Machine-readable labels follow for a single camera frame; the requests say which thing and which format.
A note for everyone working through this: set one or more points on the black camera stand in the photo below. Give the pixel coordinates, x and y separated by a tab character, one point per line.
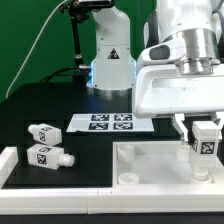
77	15

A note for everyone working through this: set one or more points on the paper sheet with tags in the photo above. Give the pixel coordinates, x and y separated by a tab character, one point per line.
109	122

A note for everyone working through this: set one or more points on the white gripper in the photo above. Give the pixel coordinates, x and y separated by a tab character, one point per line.
161	91

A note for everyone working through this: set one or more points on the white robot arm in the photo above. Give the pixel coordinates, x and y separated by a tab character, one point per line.
198	22

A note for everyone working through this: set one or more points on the white square table top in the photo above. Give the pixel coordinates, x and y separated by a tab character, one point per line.
160	163

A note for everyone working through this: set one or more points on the white U-shaped fence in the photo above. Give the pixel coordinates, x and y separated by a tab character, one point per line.
202	197

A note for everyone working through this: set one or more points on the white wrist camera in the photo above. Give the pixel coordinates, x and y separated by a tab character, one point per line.
163	53

